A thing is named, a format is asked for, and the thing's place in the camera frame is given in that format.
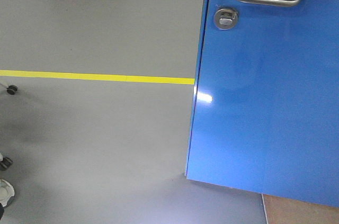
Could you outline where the yellow floor tape line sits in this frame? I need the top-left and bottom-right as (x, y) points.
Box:
(1, 69), (194, 85)

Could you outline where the black chair caster wheel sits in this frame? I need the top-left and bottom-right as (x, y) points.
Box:
(6, 85), (18, 95)

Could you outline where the metal thumb turn lock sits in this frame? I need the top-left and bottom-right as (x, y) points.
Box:
(213, 7), (238, 30)

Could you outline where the blue door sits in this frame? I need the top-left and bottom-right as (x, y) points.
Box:
(185, 0), (338, 207)

